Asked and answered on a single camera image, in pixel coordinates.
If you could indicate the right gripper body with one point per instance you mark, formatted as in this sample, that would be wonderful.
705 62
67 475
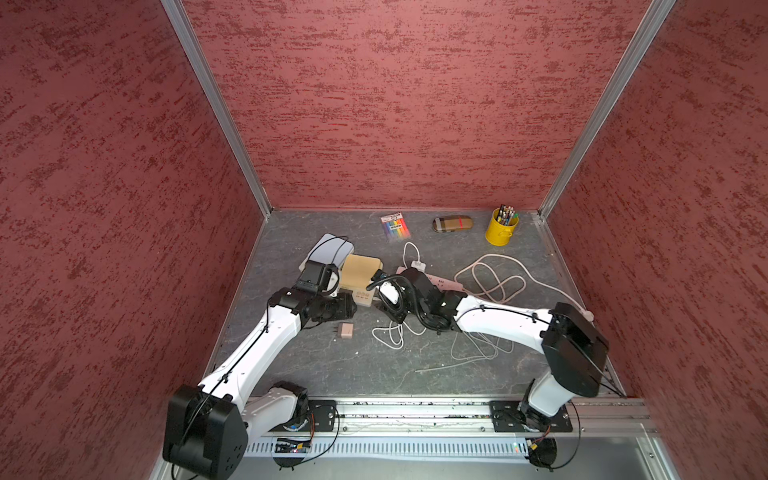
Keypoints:
400 311

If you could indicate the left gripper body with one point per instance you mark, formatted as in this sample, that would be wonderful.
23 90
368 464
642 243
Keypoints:
333 308

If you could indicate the pink USB charger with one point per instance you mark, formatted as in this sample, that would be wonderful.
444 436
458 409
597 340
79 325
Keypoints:
346 331

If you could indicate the white USB charger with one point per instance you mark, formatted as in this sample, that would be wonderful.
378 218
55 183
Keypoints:
418 264

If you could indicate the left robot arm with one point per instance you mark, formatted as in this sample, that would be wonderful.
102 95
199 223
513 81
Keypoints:
209 426

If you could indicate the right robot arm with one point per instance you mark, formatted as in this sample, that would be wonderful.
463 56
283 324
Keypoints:
574 350

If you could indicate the yellow kitchen scale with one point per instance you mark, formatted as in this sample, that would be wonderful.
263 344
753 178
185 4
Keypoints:
356 275

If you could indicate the pink power strip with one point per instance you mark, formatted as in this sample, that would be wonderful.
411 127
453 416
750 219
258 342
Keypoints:
444 284

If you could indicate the colourful sticky flags pack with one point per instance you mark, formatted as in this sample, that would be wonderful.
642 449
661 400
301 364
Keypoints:
395 227

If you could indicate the brown striped glasses case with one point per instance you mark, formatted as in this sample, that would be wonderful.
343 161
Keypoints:
452 223

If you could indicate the yellow pen cup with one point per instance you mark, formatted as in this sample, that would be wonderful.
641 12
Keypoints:
503 223

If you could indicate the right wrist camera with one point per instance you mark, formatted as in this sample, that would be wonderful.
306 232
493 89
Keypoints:
389 292

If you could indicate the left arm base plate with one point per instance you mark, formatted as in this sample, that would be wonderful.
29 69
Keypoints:
318 415

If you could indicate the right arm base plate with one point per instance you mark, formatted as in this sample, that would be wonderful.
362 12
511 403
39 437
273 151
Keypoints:
509 417

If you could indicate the left corner aluminium post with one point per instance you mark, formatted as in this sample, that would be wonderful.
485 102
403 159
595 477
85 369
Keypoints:
184 31

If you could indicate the corner aluminium post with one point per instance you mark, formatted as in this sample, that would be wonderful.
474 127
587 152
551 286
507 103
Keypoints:
184 31
647 30

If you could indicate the right corner aluminium post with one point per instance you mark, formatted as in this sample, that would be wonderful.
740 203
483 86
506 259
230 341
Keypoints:
647 30

